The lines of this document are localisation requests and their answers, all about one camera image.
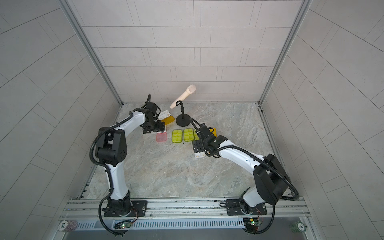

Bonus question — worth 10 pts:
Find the clear pillbox white tray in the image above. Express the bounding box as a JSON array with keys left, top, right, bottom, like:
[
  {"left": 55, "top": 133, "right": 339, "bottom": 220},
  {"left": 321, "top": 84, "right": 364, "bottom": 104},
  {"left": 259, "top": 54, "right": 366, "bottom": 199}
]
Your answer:
[{"left": 194, "top": 152, "right": 206, "bottom": 159}]

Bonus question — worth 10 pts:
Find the right green circuit board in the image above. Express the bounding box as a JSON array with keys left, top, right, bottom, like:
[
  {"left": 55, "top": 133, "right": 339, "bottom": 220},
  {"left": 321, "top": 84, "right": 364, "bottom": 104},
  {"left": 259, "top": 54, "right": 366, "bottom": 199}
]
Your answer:
[{"left": 243, "top": 218, "right": 261, "bottom": 231}]

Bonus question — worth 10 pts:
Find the right round marker disc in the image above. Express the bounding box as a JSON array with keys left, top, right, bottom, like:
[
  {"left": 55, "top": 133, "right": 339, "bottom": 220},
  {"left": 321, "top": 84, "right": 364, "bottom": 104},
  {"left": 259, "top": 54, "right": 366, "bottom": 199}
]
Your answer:
[{"left": 293, "top": 222, "right": 307, "bottom": 233}]

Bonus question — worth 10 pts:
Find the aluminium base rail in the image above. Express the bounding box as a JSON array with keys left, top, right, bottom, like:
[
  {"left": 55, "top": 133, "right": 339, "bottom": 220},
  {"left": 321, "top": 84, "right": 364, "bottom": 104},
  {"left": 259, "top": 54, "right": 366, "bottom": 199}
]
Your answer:
[{"left": 58, "top": 194, "right": 311, "bottom": 221}]

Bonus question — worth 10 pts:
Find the black microphone stand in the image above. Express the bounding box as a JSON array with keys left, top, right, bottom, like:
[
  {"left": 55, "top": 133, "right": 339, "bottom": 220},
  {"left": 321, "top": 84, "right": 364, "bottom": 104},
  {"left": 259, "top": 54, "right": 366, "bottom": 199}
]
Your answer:
[{"left": 176, "top": 100, "right": 191, "bottom": 127}]

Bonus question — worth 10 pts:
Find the round marker disc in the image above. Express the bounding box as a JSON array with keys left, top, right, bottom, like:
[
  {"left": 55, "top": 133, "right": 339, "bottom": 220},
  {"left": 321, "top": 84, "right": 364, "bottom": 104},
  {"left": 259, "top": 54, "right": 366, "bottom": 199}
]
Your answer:
[
  {"left": 58, "top": 221, "right": 70, "bottom": 232},
  {"left": 293, "top": 222, "right": 307, "bottom": 233}
]

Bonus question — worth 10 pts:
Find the green circuit board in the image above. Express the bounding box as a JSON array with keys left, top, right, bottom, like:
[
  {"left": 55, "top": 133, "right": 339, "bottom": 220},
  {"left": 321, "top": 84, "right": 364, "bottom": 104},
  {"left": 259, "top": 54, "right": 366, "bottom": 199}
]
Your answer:
[
  {"left": 114, "top": 220, "right": 133, "bottom": 230},
  {"left": 243, "top": 218, "right": 261, "bottom": 231}
]

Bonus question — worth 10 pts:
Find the beige microphone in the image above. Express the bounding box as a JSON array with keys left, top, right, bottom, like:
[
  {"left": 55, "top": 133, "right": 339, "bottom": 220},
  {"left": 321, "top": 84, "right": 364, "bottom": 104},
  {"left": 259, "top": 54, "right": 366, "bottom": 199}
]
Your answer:
[{"left": 170, "top": 85, "right": 197, "bottom": 109}]

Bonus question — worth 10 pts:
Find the left green circuit board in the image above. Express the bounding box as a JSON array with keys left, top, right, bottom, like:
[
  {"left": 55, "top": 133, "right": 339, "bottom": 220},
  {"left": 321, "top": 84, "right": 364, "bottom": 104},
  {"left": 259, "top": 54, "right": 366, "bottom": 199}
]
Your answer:
[{"left": 114, "top": 220, "right": 133, "bottom": 230}]

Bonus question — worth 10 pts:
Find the left round marker disc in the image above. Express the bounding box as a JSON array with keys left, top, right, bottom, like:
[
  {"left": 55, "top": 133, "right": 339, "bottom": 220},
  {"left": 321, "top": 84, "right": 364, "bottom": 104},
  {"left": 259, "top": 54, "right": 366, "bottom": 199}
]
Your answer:
[{"left": 58, "top": 221, "right": 70, "bottom": 232}]

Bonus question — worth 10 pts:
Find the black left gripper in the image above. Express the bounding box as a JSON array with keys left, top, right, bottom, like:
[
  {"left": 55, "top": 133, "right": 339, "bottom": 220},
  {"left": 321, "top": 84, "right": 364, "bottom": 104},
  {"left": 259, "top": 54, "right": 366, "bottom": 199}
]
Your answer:
[{"left": 144, "top": 119, "right": 166, "bottom": 134}]

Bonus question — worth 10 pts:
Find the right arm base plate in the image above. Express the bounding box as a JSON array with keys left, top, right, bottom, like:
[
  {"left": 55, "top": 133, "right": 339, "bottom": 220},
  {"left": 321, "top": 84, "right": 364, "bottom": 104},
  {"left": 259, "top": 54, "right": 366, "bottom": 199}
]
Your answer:
[{"left": 220, "top": 199, "right": 268, "bottom": 216}]

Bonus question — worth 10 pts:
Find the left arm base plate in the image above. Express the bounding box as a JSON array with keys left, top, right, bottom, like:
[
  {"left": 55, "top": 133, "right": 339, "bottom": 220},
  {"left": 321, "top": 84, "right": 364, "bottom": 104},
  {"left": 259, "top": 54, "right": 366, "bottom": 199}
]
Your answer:
[{"left": 102, "top": 199, "right": 148, "bottom": 218}]

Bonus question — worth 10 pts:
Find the green pillbox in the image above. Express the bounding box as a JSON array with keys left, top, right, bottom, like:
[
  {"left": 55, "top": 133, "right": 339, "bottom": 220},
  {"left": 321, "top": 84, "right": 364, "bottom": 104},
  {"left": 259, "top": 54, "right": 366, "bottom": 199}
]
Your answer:
[
  {"left": 183, "top": 129, "right": 195, "bottom": 142},
  {"left": 194, "top": 131, "right": 200, "bottom": 141},
  {"left": 172, "top": 130, "right": 183, "bottom": 143}
]

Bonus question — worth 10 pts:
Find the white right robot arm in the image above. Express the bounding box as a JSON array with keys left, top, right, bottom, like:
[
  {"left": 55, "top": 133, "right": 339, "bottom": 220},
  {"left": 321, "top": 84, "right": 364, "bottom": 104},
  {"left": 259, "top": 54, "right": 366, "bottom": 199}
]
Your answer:
[{"left": 191, "top": 119, "right": 300, "bottom": 215}]

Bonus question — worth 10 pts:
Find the pink pillbox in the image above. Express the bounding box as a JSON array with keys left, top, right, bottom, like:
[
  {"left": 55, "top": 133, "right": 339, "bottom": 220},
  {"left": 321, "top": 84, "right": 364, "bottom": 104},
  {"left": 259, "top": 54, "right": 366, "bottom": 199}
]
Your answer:
[{"left": 156, "top": 129, "right": 168, "bottom": 143}]

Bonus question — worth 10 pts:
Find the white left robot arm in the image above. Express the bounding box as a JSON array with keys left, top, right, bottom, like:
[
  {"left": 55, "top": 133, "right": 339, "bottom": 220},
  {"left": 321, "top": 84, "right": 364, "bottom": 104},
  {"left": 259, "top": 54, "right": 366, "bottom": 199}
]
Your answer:
[{"left": 90, "top": 100, "right": 165, "bottom": 216}]

